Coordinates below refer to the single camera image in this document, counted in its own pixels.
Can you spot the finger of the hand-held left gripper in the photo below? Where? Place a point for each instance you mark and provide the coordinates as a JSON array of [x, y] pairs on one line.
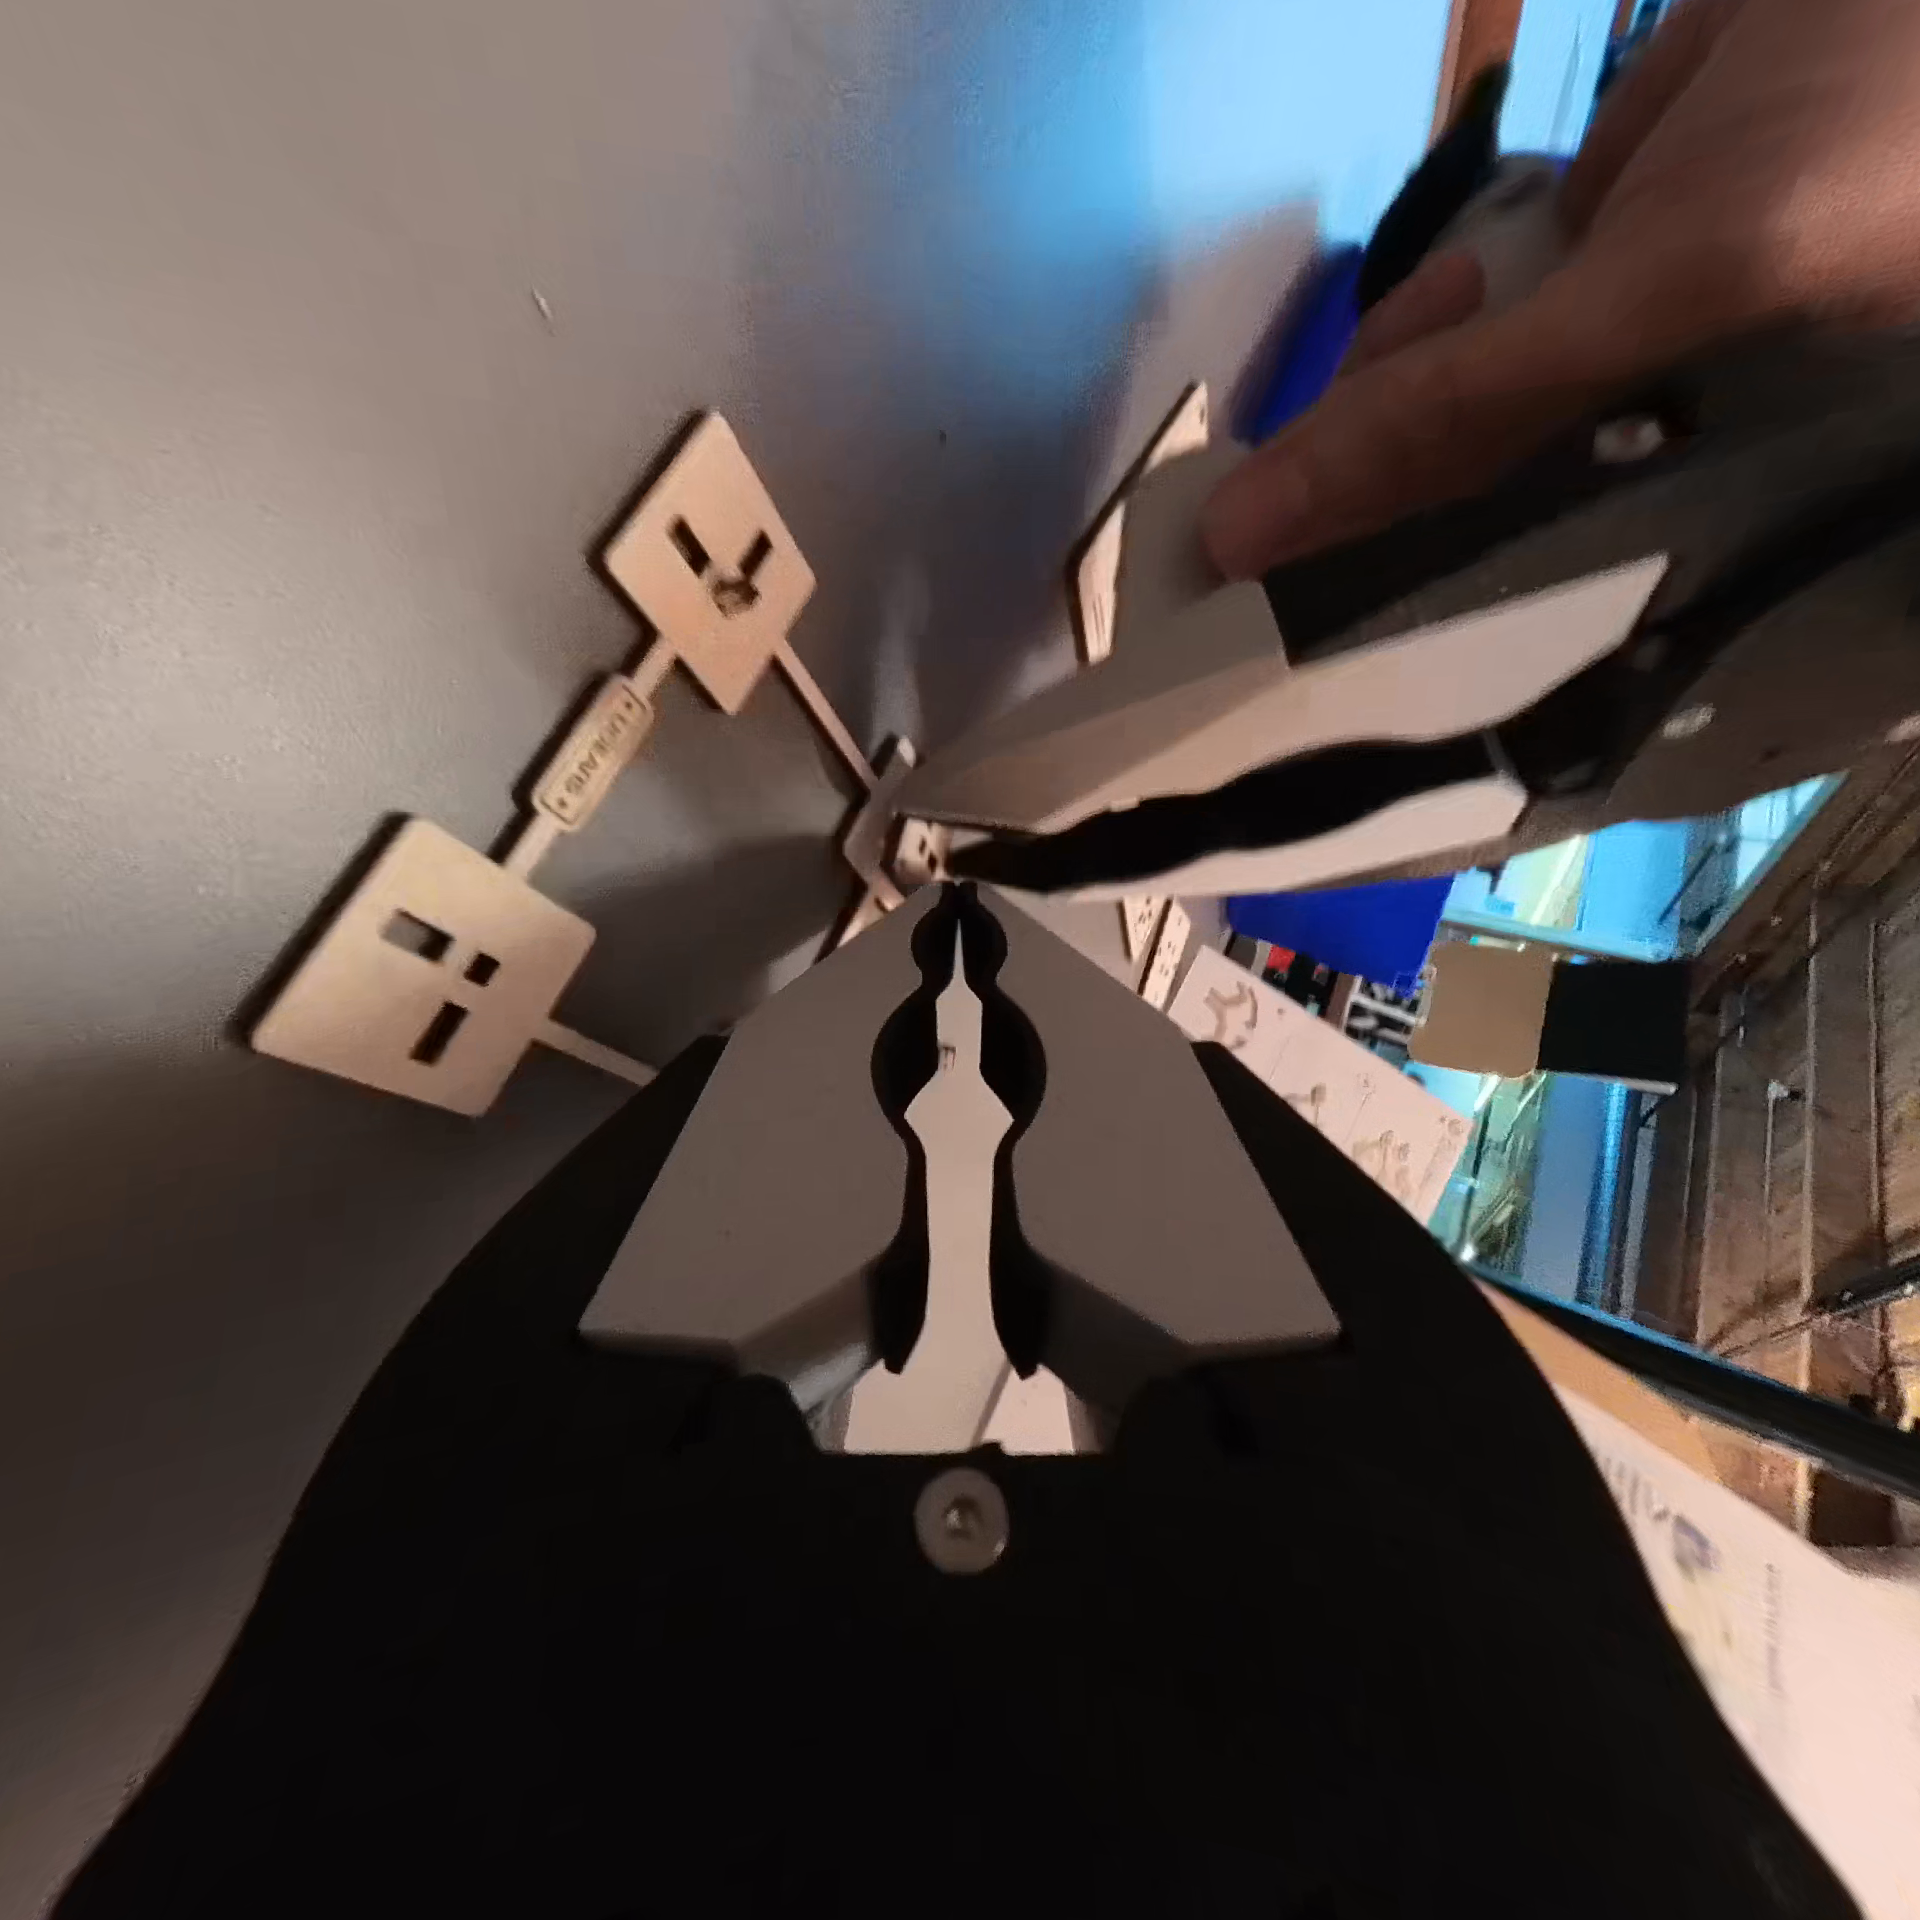
[[1424, 681], [1395, 826]]

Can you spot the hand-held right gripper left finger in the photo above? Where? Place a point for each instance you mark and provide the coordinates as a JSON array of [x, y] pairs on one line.
[[750, 1201]]

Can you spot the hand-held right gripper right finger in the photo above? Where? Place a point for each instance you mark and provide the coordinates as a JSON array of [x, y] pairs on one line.
[[1155, 1201]]

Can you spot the small wooden square tile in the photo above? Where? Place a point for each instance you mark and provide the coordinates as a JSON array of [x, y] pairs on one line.
[[1137, 917], [1124, 511], [916, 853]]

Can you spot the wooden four-square connector frame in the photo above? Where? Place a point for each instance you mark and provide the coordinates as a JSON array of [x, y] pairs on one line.
[[346, 1021]]

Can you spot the grey desk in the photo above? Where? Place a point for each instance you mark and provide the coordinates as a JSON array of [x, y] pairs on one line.
[[376, 300]]

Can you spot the person's left hand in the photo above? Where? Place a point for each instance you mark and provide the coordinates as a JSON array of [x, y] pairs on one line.
[[1724, 225]]

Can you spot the blue plastic bin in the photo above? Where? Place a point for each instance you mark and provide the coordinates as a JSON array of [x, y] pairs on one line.
[[1336, 921]]

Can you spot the beige board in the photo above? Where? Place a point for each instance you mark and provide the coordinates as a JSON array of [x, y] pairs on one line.
[[1476, 1004]]

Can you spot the white assembly instruction sheet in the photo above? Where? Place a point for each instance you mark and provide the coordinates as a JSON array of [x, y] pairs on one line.
[[1348, 1109]]

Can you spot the wooden plate with toothed edges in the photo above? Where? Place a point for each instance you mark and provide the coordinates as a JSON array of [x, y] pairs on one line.
[[1172, 961]]

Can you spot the black panel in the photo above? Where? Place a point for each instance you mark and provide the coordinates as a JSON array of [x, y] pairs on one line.
[[1611, 1028]]

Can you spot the black metal bar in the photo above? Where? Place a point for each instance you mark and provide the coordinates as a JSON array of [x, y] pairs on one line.
[[1724, 1373]]

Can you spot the printed sheet with yellow pictures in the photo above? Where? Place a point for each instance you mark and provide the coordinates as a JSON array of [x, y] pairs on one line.
[[1770, 1652]]

